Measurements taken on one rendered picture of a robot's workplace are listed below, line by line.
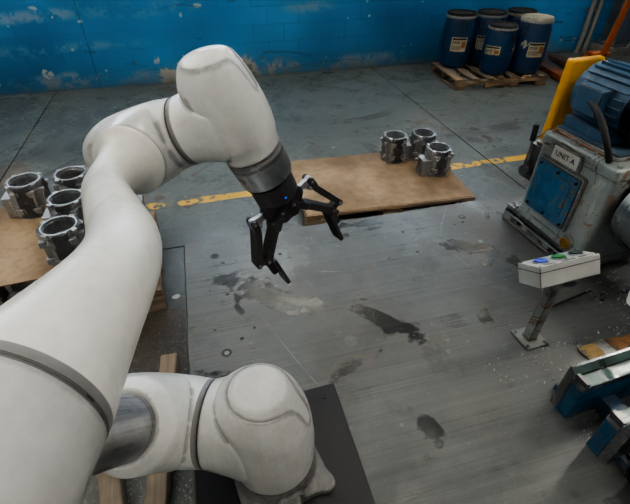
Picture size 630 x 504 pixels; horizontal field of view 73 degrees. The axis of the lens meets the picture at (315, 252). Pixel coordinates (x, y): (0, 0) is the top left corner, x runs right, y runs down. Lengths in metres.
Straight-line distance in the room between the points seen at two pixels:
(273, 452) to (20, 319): 0.53
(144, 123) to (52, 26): 5.47
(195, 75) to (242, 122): 0.08
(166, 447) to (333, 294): 0.71
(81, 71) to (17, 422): 5.98
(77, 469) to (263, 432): 0.48
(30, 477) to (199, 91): 0.47
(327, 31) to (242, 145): 5.61
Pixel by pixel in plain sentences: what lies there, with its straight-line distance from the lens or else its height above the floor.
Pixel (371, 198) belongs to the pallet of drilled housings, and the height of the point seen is 0.15.
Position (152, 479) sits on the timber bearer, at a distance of 1.87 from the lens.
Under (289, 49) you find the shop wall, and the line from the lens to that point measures 6.12.
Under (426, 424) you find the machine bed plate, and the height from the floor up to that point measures 0.80.
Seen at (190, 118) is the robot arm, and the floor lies 1.49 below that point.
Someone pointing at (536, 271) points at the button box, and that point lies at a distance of 1.08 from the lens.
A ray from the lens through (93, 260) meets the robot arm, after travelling 0.32.
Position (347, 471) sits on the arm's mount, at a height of 0.84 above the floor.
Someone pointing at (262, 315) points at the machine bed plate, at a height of 0.80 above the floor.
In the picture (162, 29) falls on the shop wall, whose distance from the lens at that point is 5.94.
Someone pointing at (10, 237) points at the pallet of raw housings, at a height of 0.35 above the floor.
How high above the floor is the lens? 1.70
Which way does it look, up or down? 39 degrees down
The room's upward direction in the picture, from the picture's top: straight up
